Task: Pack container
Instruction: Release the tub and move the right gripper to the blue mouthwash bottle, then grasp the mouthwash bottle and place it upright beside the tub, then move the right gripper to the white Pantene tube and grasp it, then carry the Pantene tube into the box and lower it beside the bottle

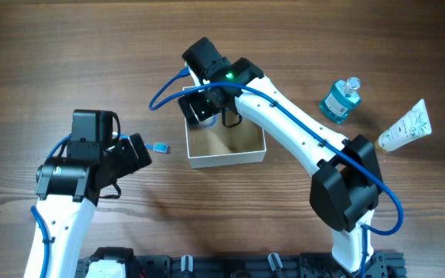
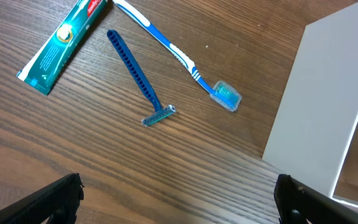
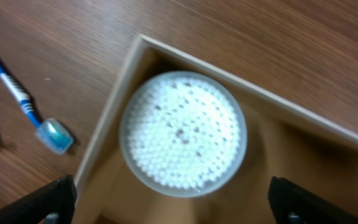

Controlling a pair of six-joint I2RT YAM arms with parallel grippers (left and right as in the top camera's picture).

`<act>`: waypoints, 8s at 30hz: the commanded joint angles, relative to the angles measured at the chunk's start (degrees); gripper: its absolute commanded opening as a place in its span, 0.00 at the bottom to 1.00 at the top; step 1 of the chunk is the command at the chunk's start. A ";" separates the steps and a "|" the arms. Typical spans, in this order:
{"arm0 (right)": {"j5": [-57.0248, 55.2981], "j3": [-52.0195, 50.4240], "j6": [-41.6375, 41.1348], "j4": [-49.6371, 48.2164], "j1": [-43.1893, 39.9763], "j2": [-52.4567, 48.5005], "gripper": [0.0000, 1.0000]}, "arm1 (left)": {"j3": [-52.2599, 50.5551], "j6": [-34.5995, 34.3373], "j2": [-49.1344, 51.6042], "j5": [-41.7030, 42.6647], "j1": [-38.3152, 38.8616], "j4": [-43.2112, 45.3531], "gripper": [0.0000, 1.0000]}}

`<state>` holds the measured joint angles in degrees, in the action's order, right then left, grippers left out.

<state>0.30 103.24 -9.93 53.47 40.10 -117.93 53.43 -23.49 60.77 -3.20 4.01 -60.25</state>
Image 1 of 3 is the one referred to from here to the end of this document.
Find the white cardboard box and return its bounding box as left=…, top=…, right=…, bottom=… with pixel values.
left=182, top=85, right=267, bottom=169

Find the blue white toothbrush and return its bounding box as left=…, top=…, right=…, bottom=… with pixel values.
left=112, top=131, right=169, bottom=154

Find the blue mouthwash bottle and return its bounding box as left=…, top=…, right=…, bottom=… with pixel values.
left=319, top=76, right=362, bottom=124

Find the white lotion tube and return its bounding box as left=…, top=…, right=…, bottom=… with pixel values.
left=375, top=99, right=432, bottom=151

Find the white round jar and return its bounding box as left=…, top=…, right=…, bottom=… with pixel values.
left=191, top=114, right=219, bottom=130

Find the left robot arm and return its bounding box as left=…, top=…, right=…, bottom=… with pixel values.
left=24, top=110, right=151, bottom=277

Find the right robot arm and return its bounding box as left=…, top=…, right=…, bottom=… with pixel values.
left=178, top=37, right=383, bottom=274

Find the left blue cable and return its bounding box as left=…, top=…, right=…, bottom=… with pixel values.
left=30, top=133, right=131, bottom=278

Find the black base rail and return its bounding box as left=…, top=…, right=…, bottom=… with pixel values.
left=76, top=246, right=406, bottom=278

